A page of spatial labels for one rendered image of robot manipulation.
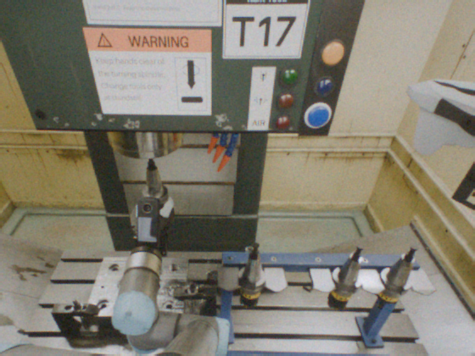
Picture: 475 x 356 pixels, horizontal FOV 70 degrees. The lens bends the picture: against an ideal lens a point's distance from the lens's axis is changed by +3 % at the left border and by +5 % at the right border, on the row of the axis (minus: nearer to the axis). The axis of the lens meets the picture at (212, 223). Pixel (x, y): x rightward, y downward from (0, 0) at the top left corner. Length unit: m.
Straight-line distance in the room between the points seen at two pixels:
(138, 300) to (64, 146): 1.32
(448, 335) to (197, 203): 0.99
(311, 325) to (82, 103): 0.90
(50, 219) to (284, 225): 1.33
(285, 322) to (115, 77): 0.87
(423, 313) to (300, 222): 0.80
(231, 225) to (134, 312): 0.96
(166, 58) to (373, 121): 1.41
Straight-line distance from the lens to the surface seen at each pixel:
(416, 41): 1.72
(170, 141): 0.70
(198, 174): 1.31
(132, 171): 1.35
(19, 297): 1.61
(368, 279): 0.87
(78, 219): 2.05
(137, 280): 0.66
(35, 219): 2.15
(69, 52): 0.51
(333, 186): 1.94
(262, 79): 0.49
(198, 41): 0.48
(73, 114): 0.55
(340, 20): 0.49
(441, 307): 1.46
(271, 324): 1.11
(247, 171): 1.36
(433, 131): 0.40
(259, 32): 0.47
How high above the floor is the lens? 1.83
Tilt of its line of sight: 42 degrees down
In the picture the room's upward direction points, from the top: straight up
